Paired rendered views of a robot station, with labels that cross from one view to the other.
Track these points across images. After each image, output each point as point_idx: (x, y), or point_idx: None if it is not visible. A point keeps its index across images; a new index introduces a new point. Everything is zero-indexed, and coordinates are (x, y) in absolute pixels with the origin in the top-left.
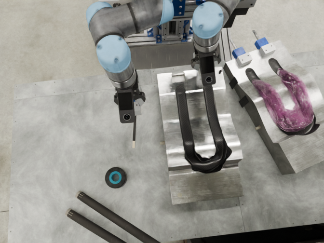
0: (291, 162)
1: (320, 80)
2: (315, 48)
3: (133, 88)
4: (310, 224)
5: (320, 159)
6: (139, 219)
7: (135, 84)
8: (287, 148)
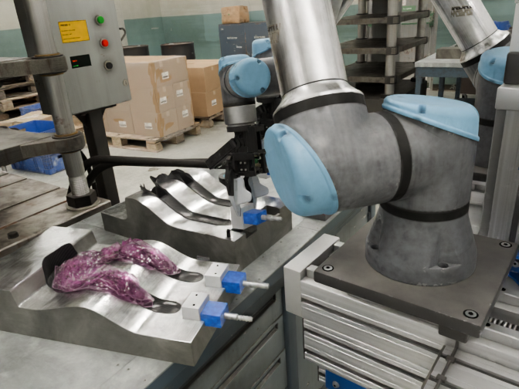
0: (62, 228)
1: (57, 384)
2: None
3: (262, 118)
4: (2, 257)
5: (23, 246)
6: None
7: (264, 120)
8: (76, 231)
